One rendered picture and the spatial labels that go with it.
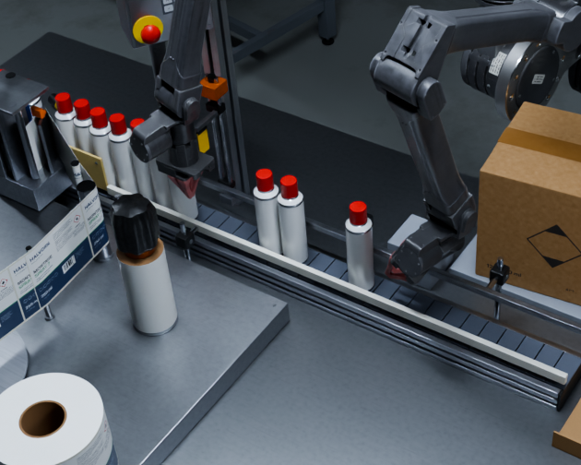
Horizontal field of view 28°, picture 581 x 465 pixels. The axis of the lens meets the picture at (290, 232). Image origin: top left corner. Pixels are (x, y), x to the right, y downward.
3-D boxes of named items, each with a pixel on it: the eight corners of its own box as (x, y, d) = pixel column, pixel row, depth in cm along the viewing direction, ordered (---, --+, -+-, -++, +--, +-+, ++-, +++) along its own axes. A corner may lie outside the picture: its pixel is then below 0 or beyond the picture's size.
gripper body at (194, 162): (195, 183, 224) (191, 153, 219) (155, 166, 229) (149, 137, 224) (216, 164, 228) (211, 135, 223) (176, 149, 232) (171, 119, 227)
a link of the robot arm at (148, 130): (200, 97, 213) (170, 75, 217) (152, 125, 208) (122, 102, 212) (202, 144, 222) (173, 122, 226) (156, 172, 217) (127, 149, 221)
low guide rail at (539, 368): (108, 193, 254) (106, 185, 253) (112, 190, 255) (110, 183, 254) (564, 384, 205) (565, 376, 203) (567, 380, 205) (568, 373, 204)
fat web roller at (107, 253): (88, 257, 241) (69, 188, 229) (101, 244, 244) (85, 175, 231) (104, 265, 239) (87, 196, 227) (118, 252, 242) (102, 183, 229)
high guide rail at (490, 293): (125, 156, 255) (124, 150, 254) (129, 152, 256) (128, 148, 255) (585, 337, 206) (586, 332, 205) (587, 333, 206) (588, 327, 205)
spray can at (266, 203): (254, 254, 238) (245, 176, 225) (269, 239, 241) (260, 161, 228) (276, 262, 236) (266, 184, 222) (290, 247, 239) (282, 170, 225)
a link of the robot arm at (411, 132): (443, 72, 168) (387, 41, 173) (418, 100, 166) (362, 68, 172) (487, 218, 203) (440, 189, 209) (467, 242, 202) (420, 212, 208)
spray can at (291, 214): (278, 260, 236) (269, 183, 223) (292, 245, 239) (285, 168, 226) (299, 269, 234) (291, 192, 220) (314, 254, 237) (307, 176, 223)
